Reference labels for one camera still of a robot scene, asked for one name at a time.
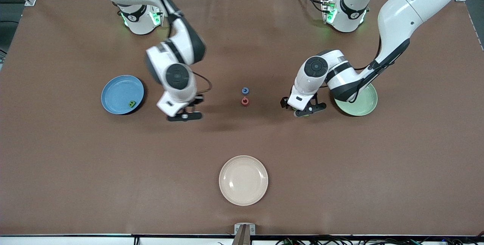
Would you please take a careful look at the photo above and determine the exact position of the green plate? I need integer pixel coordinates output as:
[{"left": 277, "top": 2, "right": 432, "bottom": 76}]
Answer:
[{"left": 335, "top": 82, "right": 378, "bottom": 117}]

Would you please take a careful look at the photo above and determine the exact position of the brown table cover mat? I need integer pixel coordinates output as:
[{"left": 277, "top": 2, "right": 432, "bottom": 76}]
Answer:
[{"left": 0, "top": 0, "right": 484, "bottom": 236}]

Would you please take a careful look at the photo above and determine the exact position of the blue plate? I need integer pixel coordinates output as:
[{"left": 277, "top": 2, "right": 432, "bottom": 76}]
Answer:
[{"left": 101, "top": 75, "right": 145, "bottom": 115}]

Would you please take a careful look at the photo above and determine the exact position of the white table edge profile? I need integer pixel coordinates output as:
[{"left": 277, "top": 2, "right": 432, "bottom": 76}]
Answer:
[{"left": 0, "top": 235, "right": 484, "bottom": 245}]

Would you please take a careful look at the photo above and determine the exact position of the beige plate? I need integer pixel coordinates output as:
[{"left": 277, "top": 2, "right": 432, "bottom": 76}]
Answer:
[{"left": 219, "top": 155, "right": 269, "bottom": 206}]

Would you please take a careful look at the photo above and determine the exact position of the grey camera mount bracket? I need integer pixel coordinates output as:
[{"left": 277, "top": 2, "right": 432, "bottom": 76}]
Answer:
[{"left": 233, "top": 223, "right": 256, "bottom": 245}]

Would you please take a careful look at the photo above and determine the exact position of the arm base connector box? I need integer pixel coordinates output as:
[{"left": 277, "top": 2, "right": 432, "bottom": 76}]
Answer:
[
  {"left": 321, "top": 0, "right": 337, "bottom": 24},
  {"left": 150, "top": 5, "right": 166, "bottom": 27}
]

